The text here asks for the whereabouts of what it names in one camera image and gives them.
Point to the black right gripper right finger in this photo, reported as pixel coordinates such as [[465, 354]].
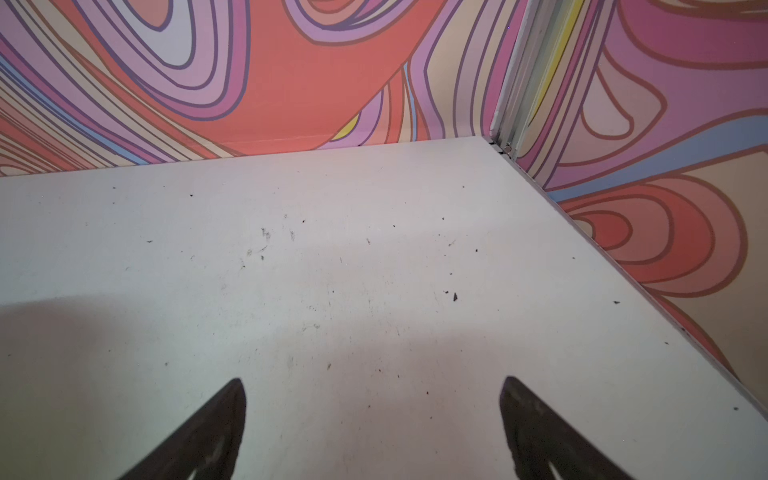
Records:
[[543, 445]]

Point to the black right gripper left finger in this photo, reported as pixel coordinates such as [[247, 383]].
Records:
[[205, 446]]

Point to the aluminium corner frame post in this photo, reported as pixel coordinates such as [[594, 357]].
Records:
[[540, 44]]

